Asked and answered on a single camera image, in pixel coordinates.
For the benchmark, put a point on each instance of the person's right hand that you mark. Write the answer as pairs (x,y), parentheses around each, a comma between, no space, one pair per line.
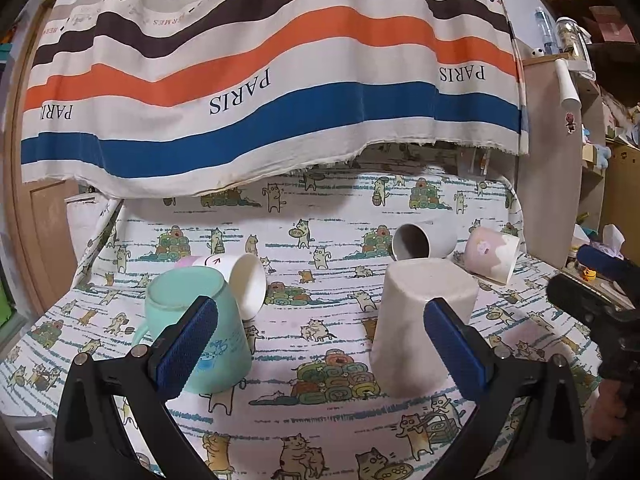
(607,412)

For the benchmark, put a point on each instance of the glass jar with lid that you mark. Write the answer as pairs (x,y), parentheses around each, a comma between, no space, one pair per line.
(575,42)

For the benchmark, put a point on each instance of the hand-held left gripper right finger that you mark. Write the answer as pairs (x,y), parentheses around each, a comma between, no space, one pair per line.
(456,352)

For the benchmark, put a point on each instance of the white paper cup pink print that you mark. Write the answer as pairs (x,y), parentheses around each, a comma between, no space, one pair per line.
(246,285)

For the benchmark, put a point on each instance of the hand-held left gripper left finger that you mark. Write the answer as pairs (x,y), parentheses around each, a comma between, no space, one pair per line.
(186,347)

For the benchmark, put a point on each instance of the mint green mug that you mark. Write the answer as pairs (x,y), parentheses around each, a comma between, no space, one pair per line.
(231,352)

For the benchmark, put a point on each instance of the cardboard box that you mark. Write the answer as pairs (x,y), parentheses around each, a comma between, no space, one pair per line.
(607,22)

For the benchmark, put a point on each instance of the striped hanging cloth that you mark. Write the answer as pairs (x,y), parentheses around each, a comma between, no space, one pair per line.
(250,85)

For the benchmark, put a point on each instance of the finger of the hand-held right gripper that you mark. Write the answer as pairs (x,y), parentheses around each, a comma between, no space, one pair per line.
(575,295)
(600,259)

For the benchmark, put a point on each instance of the beige speckled cup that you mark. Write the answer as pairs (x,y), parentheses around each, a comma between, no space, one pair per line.
(405,320)

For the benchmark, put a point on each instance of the plain white paper cup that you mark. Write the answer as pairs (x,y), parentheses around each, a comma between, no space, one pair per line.
(567,87)

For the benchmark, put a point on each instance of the grey cup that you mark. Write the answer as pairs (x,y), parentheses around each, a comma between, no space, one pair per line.
(441,240)

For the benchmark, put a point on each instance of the pink and white cup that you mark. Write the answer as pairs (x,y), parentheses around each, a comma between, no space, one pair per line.
(492,256)

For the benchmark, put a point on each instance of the clear water bottle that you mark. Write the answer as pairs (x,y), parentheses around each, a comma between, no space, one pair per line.
(544,32)

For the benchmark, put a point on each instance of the cat print tablecloth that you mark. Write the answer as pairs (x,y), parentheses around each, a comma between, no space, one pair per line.
(320,280)

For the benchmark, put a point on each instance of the blue plush toy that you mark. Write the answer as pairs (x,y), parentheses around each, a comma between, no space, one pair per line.
(597,152)

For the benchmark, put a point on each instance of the tissue box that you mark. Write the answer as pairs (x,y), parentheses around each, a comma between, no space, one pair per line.
(612,242)

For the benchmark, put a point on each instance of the small cartoon sticker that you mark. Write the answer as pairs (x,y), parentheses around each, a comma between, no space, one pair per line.
(570,122)

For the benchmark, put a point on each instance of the wooden shelf cabinet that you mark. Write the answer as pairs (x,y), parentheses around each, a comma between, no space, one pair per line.
(545,170)

